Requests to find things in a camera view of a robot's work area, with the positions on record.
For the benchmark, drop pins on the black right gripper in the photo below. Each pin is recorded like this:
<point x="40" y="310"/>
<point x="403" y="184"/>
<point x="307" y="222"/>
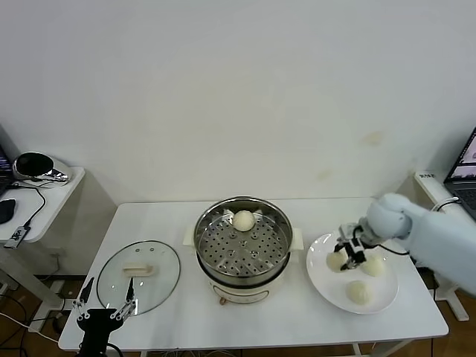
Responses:
<point x="359" y="243"/>

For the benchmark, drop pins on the small printed table label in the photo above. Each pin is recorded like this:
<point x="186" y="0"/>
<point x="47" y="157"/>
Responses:
<point x="427" y="176"/>

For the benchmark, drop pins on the white steamed baozi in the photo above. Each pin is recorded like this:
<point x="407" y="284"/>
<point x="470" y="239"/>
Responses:
<point x="359" y="292"/>
<point x="373" y="267"/>
<point x="243" y="220"/>
<point x="334" y="262"/>

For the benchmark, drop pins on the white side table with label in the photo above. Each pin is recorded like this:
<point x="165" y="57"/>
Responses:
<point x="427" y="186"/>

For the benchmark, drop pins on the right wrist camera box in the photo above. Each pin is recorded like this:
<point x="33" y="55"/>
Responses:
<point x="347" y="231"/>

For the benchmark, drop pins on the laptop screen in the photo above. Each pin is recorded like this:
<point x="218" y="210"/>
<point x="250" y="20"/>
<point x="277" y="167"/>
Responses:
<point x="3" y="175"/>

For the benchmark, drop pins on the white side table with device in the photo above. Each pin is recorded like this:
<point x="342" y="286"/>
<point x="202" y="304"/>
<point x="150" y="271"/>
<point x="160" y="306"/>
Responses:
<point x="56" y="208"/>

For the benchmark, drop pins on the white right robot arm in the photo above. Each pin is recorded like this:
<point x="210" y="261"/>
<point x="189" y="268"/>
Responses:
<point x="427" y="234"/>

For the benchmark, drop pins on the grey usb hub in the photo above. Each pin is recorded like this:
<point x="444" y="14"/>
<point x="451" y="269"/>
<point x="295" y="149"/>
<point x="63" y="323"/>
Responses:
<point x="16" y="236"/>

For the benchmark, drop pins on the stainless steel steamer basket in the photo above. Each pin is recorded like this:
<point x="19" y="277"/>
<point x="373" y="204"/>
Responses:
<point x="243" y="253"/>

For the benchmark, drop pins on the grey laptop with keyboard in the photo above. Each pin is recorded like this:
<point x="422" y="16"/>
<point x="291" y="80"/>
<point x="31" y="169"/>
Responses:
<point x="465" y="182"/>

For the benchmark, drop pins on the white round plate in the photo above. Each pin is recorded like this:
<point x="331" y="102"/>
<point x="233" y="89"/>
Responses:
<point x="327" y="290"/>

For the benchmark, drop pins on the cream electric cooking pot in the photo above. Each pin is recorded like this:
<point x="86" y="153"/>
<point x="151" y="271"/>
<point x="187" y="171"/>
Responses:
<point x="241" y="294"/>

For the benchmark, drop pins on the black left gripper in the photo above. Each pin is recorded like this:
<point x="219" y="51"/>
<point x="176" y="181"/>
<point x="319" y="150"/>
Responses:
<point x="96" y="327"/>

